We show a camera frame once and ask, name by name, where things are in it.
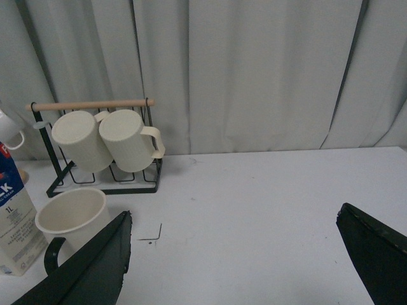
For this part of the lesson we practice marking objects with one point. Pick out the cream smiley mug black handle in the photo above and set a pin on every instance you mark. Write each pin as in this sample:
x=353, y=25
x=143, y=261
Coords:
x=69, y=222

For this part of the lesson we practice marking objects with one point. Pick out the blue Pascual milk carton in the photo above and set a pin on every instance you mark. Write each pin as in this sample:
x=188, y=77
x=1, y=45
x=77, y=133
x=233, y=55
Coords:
x=21, y=240

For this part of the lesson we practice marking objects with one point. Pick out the cream ribbed mug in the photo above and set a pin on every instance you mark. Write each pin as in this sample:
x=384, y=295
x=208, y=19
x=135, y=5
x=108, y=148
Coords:
x=77, y=134
x=132, y=144

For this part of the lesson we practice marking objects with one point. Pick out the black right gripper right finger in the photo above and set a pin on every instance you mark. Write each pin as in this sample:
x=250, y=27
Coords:
x=378, y=254

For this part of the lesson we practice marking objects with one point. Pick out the left cream ribbed mug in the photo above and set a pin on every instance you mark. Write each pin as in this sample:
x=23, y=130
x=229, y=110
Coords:
x=77, y=134

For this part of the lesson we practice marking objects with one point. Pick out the black wire cup rack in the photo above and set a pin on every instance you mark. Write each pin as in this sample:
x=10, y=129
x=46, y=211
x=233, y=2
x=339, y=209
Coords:
x=110, y=181

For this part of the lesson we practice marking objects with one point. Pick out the right cream ribbed mug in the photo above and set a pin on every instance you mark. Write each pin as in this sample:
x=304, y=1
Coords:
x=132, y=144

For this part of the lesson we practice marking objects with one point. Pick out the white enamel mug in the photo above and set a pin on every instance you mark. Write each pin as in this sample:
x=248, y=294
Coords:
x=9, y=130

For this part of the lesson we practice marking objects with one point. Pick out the wooden mug tree stand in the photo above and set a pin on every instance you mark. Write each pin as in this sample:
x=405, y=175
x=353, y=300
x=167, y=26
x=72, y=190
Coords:
x=24, y=175

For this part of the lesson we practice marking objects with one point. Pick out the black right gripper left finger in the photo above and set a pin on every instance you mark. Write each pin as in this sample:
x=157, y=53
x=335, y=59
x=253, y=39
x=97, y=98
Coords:
x=92, y=275

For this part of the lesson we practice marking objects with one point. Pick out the grey curtain backdrop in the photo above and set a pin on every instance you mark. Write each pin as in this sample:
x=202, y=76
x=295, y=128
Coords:
x=227, y=76

